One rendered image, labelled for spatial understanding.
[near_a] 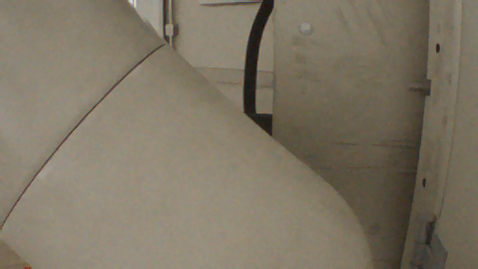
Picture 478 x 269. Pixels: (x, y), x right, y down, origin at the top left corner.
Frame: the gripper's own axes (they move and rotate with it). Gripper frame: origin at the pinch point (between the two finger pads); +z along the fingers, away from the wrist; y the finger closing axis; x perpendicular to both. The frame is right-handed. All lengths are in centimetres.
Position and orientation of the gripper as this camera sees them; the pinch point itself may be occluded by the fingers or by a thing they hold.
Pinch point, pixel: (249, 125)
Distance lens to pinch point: 49.3
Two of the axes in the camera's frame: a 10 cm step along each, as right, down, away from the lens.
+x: 0.0, -9.7, -2.4
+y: -1.4, 2.4, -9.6
